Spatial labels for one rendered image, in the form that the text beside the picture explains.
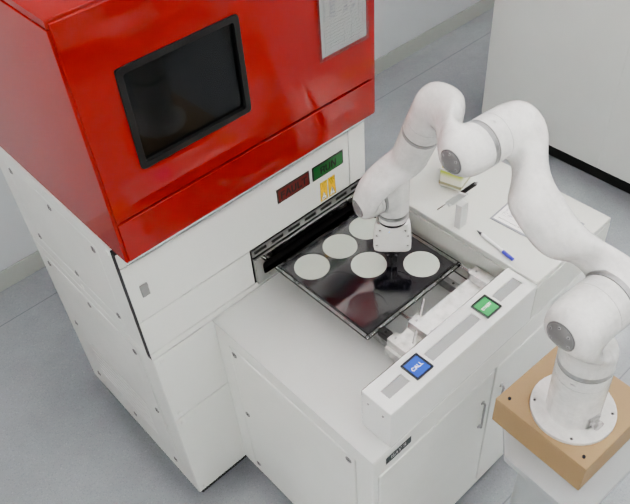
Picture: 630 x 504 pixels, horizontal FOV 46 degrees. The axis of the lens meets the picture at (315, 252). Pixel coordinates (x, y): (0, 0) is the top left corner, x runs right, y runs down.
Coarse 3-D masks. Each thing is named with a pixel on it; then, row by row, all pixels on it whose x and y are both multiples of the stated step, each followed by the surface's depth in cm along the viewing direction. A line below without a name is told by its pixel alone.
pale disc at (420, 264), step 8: (408, 256) 208; (416, 256) 208; (424, 256) 208; (432, 256) 208; (408, 264) 206; (416, 264) 206; (424, 264) 206; (432, 264) 206; (408, 272) 204; (416, 272) 204; (424, 272) 204; (432, 272) 203
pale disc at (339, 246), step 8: (328, 240) 215; (336, 240) 215; (344, 240) 215; (352, 240) 214; (328, 248) 213; (336, 248) 212; (344, 248) 212; (352, 248) 212; (336, 256) 210; (344, 256) 210
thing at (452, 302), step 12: (456, 288) 201; (468, 288) 201; (480, 288) 201; (444, 300) 199; (456, 300) 198; (432, 312) 196; (444, 312) 196; (432, 324) 193; (408, 336) 191; (396, 360) 188
